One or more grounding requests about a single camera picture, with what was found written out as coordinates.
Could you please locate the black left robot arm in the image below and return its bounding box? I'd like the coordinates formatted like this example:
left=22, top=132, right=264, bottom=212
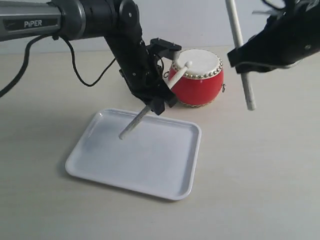
left=0, top=0, right=182, bottom=115

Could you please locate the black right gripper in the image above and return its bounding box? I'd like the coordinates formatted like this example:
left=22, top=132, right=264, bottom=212
left=227, top=0, right=320, bottom=74

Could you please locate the white drumstick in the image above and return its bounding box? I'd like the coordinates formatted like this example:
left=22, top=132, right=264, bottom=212
left=119, top=61, right=193, bottom=140
left=224, top=0, right=258, bottom=111

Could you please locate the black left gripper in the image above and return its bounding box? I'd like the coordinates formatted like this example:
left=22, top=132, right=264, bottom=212
left=118, top=40, right=177, bottom=116

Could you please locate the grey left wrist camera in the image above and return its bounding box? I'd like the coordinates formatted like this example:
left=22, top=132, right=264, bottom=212
left=147, top=38, right=182, bottom=61

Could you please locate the white rectangular plastic tray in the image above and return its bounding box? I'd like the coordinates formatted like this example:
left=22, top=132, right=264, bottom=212
left=65, top=108, right=202, bottom=201

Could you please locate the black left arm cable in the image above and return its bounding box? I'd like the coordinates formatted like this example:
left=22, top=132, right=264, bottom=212
left=0, top=32, right=118, bottom=98

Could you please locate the small red drum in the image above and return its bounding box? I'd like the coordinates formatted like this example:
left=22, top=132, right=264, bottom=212
left=167, top=48, right=225, bottom=107

